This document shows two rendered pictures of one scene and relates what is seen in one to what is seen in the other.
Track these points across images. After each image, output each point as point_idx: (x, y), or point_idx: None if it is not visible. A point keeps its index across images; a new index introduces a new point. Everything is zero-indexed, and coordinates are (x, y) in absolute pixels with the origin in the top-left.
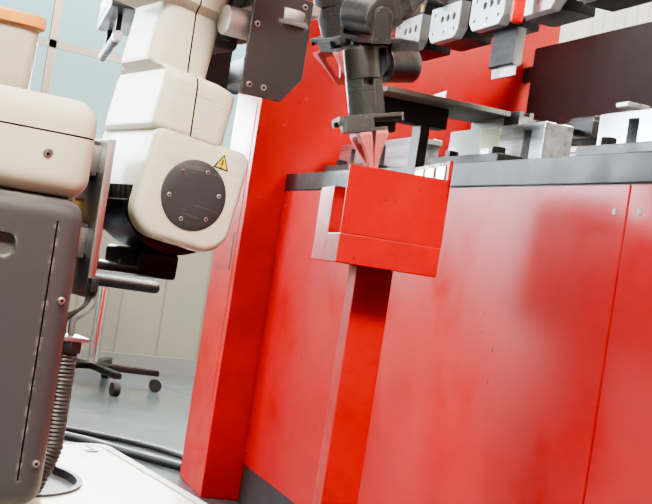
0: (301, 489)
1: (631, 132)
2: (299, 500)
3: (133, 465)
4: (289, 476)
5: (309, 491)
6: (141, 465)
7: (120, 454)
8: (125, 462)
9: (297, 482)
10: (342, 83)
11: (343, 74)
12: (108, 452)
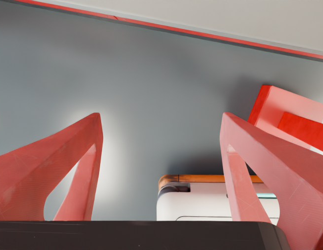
0: (76, 10)
1: None
2: (78, 11)
3: (225, 216)
4: (46, 4)
5: (90, 12)
6: (223, 210)
7: (197, 212)
8: (220, 218)
9: (65, 7)
10: (99, 121)
11: (89, 131)
12: (194, 218)
